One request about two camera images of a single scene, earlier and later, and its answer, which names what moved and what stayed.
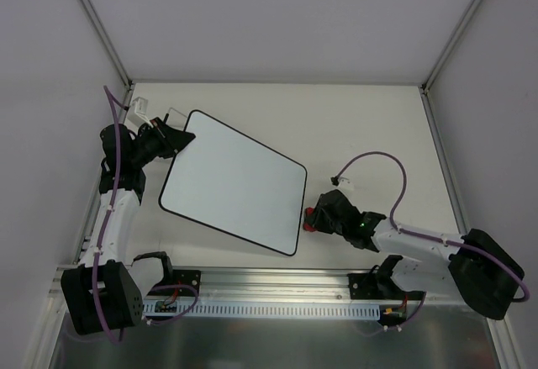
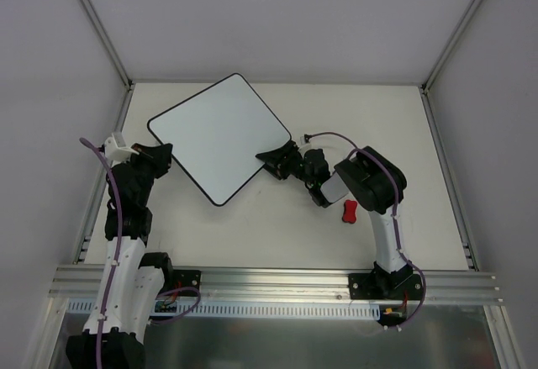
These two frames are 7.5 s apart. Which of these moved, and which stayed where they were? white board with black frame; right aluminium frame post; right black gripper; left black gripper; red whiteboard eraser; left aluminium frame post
Moved: red whiteboard eraser; white board with black frame; right black gripper; left black gripper
Stayed: left aluminium frame post; right aluminium frame post
